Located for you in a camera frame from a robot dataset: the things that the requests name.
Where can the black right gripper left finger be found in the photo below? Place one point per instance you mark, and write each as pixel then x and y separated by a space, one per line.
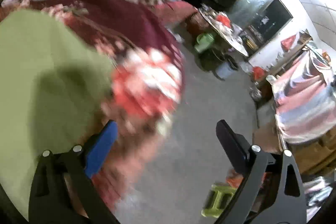
pixel 62 190

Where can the grey bucket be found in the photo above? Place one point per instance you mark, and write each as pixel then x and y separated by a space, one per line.
pixel 224 70

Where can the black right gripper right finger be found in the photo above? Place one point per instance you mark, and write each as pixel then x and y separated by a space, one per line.
pixel 271 190

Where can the brown floral fleece blanket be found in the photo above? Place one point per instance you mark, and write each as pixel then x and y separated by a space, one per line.
pixel 146 86

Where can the round cluttered table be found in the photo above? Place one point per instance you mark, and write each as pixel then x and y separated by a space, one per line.
pixel 222 25

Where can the green plastic stool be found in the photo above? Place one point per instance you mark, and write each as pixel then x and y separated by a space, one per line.
pixel 218 199

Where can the striped covered furniture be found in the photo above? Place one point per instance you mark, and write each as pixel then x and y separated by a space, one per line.
pixel 304 97

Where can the olive green garment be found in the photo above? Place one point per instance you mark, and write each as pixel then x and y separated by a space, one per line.
pixel 52 85

